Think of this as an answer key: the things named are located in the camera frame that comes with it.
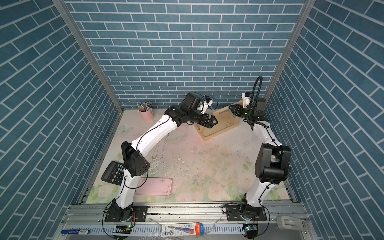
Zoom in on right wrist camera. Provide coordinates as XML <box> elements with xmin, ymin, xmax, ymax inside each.
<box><xmin>242</xmin><ymin>92</ymin><xmax>252</xmax><ymax>110</ymax></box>

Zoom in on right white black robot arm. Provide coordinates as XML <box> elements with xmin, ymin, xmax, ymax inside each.
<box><xmin>229</xmin><ymin>76</ymin><xmax>291</xmax><ymax>220</ymax></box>

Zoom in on pink pen holder cup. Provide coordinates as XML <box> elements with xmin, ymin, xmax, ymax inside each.
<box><xmin>139</xmin><ymin>108</ymin><xmax>155</xmax><ymax>123</ymax></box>

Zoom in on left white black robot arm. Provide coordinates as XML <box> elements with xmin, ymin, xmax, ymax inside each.
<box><xmin>112</xmin><ymin>92</ymin><xmax>218</xmax><ymax>211</ymax></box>

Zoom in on black calculator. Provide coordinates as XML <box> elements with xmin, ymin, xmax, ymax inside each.
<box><xmin>101</xmin><ymin>161</ymin><xmax>124</xmax><ymax>186</ymax></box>

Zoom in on wooden jewelry display stand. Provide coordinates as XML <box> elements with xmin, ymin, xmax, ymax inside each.
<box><xmin>195</xmin><ymin>106</ymin><xmax>240</xmax><ymax>142</ymax></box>

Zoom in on blue marker pen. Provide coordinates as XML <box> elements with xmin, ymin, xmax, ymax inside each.
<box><xmin>61</xmin><ymin>230</ymin><xmax>91</xmax><ymax>235</ymax></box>

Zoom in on white plastic bracket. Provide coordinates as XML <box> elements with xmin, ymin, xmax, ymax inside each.
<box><xmin>276</xmin><ymin>216</ymin><xmax>306</xmax><ymax>232</ymax></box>

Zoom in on silver chain necklace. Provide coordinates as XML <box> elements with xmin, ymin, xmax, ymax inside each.
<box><xmin>160</xmin><ymin>133</ymin><xmax>170</xmax><ymax>159</ymax></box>
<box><xmin>151</xmin><ymin>140</ymin><xmax>161</xmax><ymax>160</ymax></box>

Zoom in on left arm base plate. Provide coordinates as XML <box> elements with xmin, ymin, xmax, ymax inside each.
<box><xmin>103</xmin><ymin>206</ymin><xmax>148</xmax><ymax>223</ymax></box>

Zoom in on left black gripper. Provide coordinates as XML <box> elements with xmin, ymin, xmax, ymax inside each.
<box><xmin>186</xmin><ymin>109</ymin><xmax>219</xmax><ymax>128</ymax></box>

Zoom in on pens in cup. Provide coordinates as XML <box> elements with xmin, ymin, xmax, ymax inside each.
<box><xmin>138</xmin><ymin>101</ymin><xmax>152</xmax><ymax>112</ymax></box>

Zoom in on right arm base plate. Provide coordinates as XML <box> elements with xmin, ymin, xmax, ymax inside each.
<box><xmin>222</xmin><ymin>203</ymin><xmax>267</xmax><ymax>222</ymax></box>

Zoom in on pink plastic tray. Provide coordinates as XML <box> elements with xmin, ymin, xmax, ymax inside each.
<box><xmin>135</xmin><ymin>178</ymin><xmax>173</xmax><ymax>197</ymax></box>

